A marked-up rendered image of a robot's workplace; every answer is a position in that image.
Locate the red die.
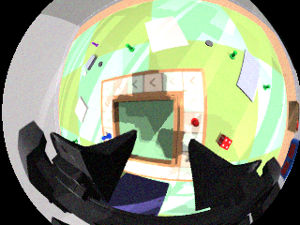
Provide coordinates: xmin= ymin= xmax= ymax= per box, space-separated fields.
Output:
xmin=217 ymin=135 xmax=233 ymax=150

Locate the red pawn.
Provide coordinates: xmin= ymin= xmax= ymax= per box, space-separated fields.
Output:
xmin=190 ymin=117 xmax=200 ymax=127

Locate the blue pawn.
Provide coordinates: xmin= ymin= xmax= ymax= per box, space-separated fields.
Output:
xmin=101 ymin=132 xmax=113 ymax=140

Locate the orange board border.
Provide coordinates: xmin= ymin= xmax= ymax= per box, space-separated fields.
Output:
xmin=100 ymin=67 xmax=207 ymax=182

